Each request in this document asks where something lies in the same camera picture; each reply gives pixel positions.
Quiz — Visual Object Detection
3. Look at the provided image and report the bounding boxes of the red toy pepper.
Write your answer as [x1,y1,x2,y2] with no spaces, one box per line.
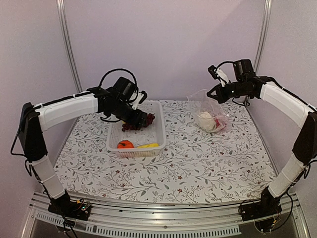
[214,119,227,131]

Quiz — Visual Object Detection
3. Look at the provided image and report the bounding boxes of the clear zip top bag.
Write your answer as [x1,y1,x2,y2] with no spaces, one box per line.
[186,89,229,133]

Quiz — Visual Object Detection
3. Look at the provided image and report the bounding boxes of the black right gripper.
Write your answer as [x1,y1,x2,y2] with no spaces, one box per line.
[208,80,251,103]

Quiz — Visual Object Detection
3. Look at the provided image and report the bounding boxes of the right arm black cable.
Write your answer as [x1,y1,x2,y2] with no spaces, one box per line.
[215,61,235,69]

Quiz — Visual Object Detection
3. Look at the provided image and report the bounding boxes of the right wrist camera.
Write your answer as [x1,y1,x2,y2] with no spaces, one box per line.
[208,65,229,87]

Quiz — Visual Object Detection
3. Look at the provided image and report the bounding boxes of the white perforated plastic basket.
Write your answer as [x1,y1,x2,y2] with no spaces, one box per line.
[106,100,167,158]

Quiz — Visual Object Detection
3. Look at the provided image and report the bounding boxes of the white toy cauliflower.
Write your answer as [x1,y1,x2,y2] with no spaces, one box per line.
[197,112,216,132]

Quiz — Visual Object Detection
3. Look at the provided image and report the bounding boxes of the aluminium frame post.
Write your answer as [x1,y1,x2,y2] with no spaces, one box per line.
[56,0,87,101]
[254,0,272,73]

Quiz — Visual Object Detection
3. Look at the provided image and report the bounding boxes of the right aluminium frame post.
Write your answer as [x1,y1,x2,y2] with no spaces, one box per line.
[254,0,272,73]

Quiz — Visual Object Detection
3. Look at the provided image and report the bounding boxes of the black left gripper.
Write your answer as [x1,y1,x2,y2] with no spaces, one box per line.
[108,100,148,128]

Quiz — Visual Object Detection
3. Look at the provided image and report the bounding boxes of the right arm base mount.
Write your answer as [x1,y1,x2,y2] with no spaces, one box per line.
[238,193,294,234]

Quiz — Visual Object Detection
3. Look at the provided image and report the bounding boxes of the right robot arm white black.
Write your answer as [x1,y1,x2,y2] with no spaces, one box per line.
[207,74,317,216]

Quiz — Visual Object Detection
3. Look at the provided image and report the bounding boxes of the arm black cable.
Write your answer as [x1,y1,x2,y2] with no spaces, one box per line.
[99,68,138,90]
[215,61,235,69]

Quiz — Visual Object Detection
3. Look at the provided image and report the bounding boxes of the left aluminium frame post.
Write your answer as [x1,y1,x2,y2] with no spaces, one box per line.
[56,0,87,101]

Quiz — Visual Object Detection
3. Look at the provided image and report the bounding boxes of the dark red toy grapes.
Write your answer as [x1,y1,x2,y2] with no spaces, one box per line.
[121,113,156,132]

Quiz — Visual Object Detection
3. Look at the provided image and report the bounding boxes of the floral patterned table mat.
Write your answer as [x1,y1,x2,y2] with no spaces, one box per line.
[55,101,276,203]

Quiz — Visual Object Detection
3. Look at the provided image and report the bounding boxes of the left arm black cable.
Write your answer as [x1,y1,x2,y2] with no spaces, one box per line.
[99,68,138,90]

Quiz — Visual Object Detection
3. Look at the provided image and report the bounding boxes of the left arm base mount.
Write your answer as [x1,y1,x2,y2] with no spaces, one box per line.
[48,194,92,221]

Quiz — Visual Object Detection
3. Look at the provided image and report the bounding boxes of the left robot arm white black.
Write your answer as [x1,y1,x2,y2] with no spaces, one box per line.
[14,77,147,215]

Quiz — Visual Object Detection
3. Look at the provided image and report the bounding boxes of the yellow toy corn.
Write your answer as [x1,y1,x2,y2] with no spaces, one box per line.
[137,143,159,148]

